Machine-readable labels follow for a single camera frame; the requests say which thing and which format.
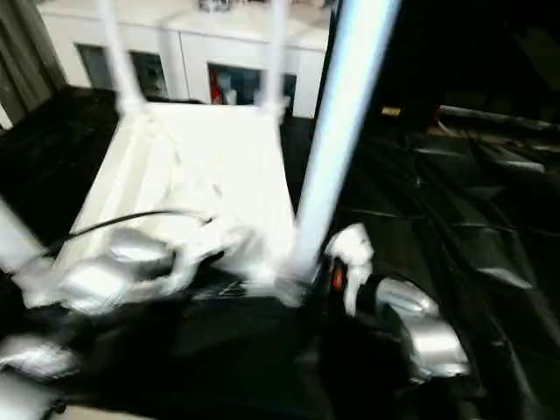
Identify black backdrop cloth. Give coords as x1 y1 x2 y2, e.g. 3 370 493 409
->
325 0 560 129

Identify black work mat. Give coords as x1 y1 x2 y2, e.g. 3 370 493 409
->
0 85 560 420

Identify white glass-door cabinet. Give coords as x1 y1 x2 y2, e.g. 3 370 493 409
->
38 0 334 120

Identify white plastic table top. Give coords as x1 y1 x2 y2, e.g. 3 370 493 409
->
25 100 317 308

